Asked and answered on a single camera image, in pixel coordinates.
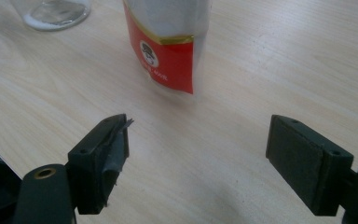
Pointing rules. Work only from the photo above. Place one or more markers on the glass jar with beige collar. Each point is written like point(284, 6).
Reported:
point(56, 12)

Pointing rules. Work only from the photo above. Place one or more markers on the clear bottle with red label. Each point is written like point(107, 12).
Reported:
point(164, 62)

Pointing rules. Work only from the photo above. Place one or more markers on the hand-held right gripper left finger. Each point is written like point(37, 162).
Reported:
point(90, 168)

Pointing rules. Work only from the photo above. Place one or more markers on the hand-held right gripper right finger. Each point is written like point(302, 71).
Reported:
point(298, 161)

